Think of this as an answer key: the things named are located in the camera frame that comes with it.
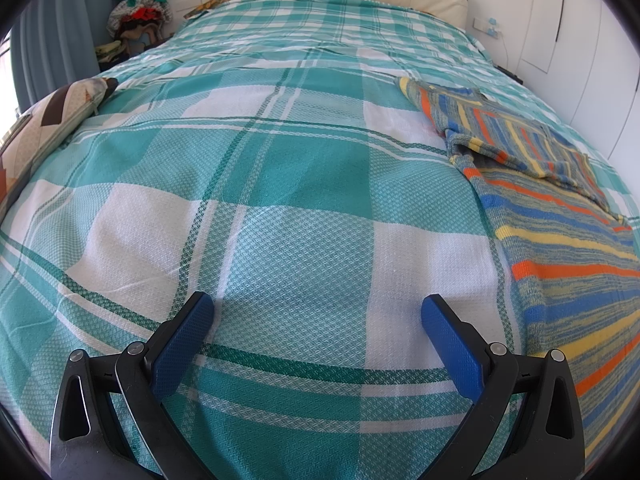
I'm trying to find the white wall socket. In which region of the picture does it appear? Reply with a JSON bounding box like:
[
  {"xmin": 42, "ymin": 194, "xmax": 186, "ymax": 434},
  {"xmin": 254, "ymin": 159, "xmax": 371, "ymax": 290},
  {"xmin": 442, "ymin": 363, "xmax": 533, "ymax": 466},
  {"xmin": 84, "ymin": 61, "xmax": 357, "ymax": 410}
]
[{"xmin": 472, "ymin": 16, "xmax": 504, "ymax": 39}]

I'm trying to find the brown chevron patterned pillow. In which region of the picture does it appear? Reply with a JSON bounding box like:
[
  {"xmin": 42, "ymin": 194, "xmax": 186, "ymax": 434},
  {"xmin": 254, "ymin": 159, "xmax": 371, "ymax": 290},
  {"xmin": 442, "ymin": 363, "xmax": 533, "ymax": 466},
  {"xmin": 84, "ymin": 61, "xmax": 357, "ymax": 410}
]
[{"xmin": 0, "ymin": 77, "xmax": 120, "ymax": 211}]

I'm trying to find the yellow patterned pillow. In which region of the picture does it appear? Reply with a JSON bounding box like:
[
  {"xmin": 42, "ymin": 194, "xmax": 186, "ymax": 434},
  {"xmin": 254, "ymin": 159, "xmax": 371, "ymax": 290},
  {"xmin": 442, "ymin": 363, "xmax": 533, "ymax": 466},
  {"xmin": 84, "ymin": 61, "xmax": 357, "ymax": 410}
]
[{"xmin": 182, "ymin": 0, "xmax": 281, "ymax": 20}]

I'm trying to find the striped knit sweater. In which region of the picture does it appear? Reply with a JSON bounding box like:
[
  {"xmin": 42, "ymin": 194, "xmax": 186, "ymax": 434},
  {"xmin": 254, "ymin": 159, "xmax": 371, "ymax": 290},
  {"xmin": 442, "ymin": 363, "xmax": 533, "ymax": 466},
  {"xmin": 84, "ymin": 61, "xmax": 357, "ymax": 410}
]
[{"xmin": 395, "ymin": 76, "xmax": 640, "ymax": 476}]

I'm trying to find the blue-grey curtain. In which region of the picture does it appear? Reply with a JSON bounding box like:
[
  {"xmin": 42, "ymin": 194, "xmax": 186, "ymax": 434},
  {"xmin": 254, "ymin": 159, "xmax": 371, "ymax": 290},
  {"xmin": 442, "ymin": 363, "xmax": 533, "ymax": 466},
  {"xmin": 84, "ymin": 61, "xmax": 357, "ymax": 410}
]
[{"xmin": 10, "ymin": 0, "xmax": 142, "ymax": 111}]

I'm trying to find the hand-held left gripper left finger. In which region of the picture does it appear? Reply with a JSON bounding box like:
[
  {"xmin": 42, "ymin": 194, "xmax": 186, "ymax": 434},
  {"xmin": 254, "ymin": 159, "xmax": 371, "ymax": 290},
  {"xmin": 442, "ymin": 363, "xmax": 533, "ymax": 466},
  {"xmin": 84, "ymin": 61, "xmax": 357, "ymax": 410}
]
[{"xmin": 49, "ymin": 291, "xmax": 217, "ymax": 480}]

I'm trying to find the teal plaid bed blanket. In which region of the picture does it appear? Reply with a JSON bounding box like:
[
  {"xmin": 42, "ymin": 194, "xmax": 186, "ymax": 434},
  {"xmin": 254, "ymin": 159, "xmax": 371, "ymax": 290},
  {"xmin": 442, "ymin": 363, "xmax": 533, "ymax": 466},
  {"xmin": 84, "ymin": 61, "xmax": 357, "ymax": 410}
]
[{"xmin": 0, "ymin": 0, "xmax": 640, "ymax": 480}]

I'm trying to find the pile of colourful clothes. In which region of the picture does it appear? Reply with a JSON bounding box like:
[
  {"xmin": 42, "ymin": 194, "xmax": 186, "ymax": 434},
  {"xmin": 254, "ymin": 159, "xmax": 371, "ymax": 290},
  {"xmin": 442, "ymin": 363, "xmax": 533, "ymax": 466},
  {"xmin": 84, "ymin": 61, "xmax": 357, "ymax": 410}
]
[{"xmin": 96, "ymin": 0, "xmax": 175, "ymax": 68}]

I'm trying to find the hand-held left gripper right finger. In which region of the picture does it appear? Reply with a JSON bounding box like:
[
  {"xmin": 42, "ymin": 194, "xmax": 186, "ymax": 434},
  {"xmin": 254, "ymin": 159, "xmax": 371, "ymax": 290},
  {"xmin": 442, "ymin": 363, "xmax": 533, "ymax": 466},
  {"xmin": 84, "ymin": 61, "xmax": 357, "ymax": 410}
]
[{"xmin": 420, "ymin": 294, "xmax": 586, "ymax": 480}]

